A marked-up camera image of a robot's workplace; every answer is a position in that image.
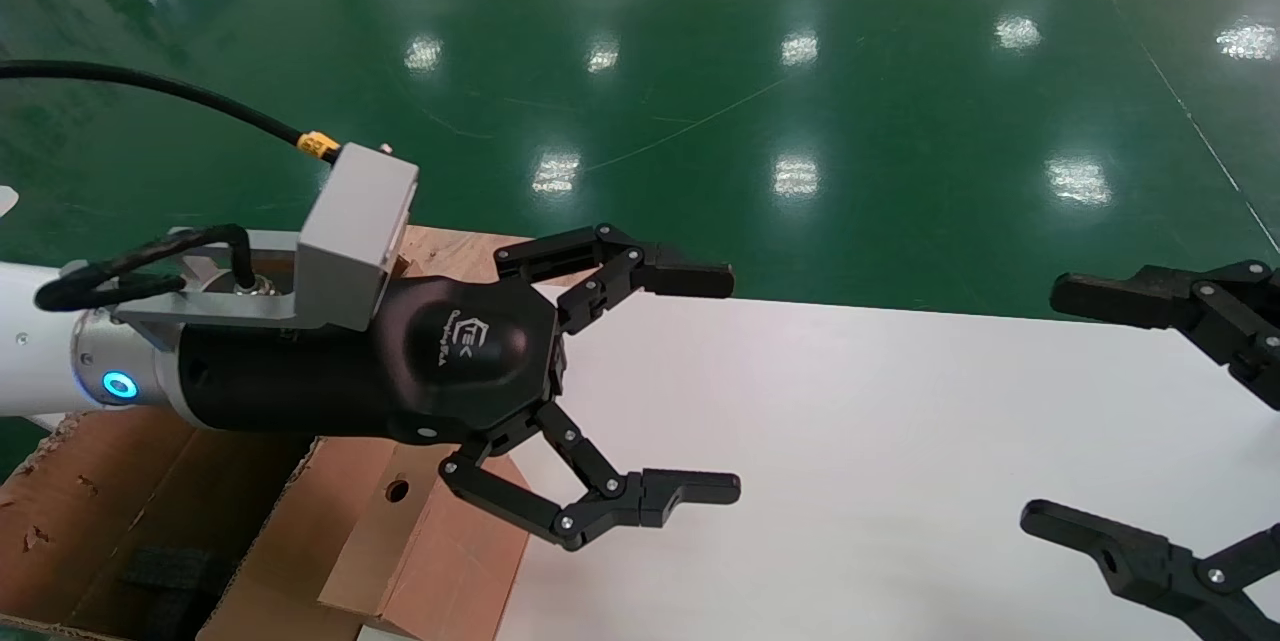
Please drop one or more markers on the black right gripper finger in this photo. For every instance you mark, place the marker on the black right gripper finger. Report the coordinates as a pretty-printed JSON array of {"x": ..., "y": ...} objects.
[
  {"x": 1150, "y": 566},
  {"x": 1150, "y": 296}
]

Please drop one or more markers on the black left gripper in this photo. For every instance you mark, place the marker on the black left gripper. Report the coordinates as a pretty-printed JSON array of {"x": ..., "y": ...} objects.
[{"x": 450, "y": 361}]

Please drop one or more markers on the small cardboard box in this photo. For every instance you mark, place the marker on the small cardboard box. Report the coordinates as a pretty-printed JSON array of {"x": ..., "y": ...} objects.
[{"x": 450, "y": 571}]

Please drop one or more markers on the large open cardboard box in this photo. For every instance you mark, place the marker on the large open cardboard box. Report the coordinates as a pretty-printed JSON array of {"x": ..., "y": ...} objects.
[{"x": 90, "y": 511}]

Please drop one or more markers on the wooden pallet board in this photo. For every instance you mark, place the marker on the wooden pallet board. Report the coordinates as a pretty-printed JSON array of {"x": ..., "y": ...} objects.
[{"x": 450, "y": 251}]

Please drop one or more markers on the black foam pad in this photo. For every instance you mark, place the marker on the black foam pad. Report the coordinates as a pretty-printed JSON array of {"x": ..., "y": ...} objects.
[{"x": 180, "y": 576}]

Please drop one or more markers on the white plastic part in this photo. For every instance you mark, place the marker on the white plastic part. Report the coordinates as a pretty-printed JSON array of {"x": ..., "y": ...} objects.
[{"x": 7, "y": 201}]

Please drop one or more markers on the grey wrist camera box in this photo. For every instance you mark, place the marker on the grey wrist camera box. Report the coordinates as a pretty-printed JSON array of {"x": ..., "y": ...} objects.
[{"x": 350, "y": 231}]

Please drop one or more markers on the silver camera mounting bracket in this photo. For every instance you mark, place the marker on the silver camera mounting bracket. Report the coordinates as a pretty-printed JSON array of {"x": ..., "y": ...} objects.
[{"x": 210, "y": 306}]

